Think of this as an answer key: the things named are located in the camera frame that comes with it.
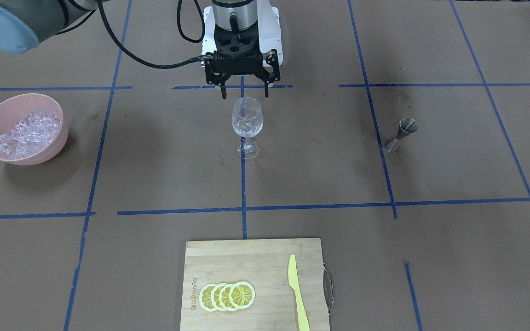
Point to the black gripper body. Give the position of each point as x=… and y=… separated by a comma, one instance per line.
x=272, y=65

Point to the steel cocktail jigger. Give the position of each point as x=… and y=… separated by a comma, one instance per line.
x=406, y=127

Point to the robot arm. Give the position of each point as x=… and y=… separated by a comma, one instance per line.
x=24, y=24

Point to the clear wine glass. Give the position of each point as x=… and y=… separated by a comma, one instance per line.
x=247, y=121

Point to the pile of clear ice cubes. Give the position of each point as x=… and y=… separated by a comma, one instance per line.
x=32, y=133

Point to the bamboo cutting board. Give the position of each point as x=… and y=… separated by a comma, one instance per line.
x=264, y=263

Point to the pink bowl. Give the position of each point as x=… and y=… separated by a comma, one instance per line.
x=13, y=109

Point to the yellow plastic knife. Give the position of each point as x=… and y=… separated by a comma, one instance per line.
x=294, y=283

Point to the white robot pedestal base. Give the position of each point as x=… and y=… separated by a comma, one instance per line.
x=251, y=15

